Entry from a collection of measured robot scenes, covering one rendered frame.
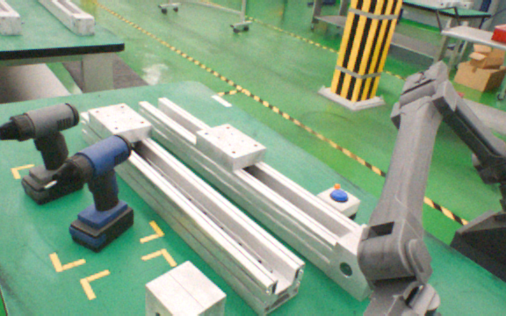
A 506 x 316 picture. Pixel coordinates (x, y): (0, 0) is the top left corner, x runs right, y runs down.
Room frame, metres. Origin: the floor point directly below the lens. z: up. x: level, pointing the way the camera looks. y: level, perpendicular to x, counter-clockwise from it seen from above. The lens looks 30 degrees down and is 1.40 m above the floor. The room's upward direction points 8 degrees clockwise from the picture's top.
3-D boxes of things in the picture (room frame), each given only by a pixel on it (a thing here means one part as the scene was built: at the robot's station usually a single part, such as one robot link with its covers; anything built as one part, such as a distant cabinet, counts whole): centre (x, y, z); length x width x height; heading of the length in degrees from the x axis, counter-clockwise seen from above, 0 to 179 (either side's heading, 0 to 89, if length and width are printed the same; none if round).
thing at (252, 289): (0.83, 0.18, 0.82); 0.80 x 0.10 x 0.09; 45
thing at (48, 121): (0.78, 0.47, 0.89); 0.20 x 0.08 x 0.22; 145
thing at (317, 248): (0.96, 0.05, 0.82); 0.80 x 0.10 x 0.09; 45
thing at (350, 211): (0.85, -0.24, 0.81); 0.10 x 0.08 x 0.06; 135
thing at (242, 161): (0.96, 0.05, 0.87); 0.16 x 0.11 x 0.07; 45
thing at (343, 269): (0.66, -0.28, 0.83); 0.12 x 0.09 x 0.10; 135
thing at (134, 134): (1.00, 0.36, 0.87); 0.16 x 0.11 x 0.07; 45
